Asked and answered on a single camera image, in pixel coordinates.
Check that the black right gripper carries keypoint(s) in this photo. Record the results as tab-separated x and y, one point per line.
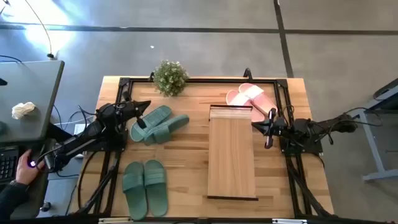
281	129

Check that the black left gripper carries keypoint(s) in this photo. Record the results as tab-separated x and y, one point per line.
129	109

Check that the green rubber slide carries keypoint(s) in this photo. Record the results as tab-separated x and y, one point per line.
155	116
133	199
174	123
157	199

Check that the pink rubber slide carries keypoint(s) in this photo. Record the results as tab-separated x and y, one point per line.
264	101
237	100

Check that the wooden shelf with black frame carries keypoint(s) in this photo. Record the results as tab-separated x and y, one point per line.
231	155

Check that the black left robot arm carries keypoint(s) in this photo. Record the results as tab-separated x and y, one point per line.
81	137

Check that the person's forearm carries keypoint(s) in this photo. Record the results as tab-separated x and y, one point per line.
11	199

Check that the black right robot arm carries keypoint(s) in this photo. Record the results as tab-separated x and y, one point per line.
342	123

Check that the small potted green plant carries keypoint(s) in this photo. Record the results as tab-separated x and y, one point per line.
170	77

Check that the silver aluminium bar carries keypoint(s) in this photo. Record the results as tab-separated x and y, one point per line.
289	221
115	221

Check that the grey metal table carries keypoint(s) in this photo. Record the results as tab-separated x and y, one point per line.
372	146

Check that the light grey desk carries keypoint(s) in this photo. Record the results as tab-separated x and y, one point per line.
31	87

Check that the crumpled white tissue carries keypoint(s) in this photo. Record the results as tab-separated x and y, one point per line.
22	109

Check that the black computer mouse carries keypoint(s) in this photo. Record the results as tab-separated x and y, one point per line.
32	163

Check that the person's hand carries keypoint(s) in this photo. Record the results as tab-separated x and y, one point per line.
26	172

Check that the black round desk foot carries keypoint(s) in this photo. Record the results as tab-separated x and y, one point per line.
46	206

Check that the black desk object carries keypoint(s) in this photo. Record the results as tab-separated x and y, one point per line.
2	81

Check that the black keyboard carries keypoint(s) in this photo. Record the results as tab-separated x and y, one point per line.
7	165

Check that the black aluminium table frame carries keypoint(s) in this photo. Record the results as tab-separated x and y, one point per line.
202	80

